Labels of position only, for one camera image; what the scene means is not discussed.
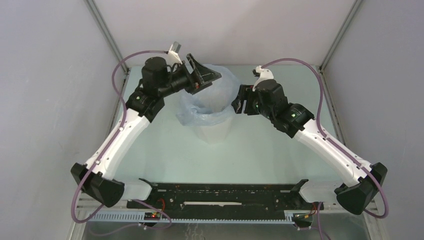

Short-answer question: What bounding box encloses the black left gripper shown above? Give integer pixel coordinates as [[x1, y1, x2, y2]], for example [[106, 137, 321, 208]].
[[158, 54, 222, 98]]

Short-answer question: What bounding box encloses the light blue plastic trash bag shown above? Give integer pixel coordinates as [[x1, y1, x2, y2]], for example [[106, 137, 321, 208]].
[[176, 64, 241, 127]]

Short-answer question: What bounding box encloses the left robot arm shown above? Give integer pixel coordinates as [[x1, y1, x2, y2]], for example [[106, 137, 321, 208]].
[[70, 51, 222, 208]]

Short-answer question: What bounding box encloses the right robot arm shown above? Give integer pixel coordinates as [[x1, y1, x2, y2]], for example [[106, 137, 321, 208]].
[[231, 79, 388, 215]]

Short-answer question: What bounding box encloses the white faceted trash bin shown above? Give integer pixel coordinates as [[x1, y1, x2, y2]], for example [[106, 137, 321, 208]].
[[194, 96, 235, 144]]

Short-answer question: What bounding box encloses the small electronics board with leds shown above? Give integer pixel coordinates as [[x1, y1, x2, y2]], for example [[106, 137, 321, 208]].
[[143, 212, 162, 221]]

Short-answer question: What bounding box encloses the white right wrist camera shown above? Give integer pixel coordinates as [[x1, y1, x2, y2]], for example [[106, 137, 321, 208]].
[[252, 65, 274, 92]]

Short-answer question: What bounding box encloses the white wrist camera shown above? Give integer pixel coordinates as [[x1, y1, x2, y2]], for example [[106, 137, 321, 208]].
[[166, 41, 183, 66], [252, 65, 274, 92]]

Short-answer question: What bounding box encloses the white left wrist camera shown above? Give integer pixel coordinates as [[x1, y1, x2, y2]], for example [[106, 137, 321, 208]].
[[166, 41, 183, 66]]

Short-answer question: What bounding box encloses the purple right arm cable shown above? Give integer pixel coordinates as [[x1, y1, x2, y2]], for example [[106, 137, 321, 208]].
[[261, 57, 390, 220]]

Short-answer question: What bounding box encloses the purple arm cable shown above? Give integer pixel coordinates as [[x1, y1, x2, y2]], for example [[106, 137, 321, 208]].
[[70, 49, 168, 224], [261, 57, 390, 220]]

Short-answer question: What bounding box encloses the left aluminium frame post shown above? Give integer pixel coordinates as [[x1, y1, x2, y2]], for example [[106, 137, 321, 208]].
[[84, 0, 124, 62]]

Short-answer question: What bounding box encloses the aluminium frame post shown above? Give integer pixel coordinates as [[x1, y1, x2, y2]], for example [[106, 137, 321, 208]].
[[84, 0, 124, 62], [319, 0, 365, 72]]

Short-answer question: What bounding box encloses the right aluminium frame post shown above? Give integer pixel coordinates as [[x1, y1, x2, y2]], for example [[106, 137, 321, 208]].
[[319, 0, 365, 72]]

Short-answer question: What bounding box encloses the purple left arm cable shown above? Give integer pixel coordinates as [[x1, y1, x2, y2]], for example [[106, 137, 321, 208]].
[[70, 49, 168, 224]]

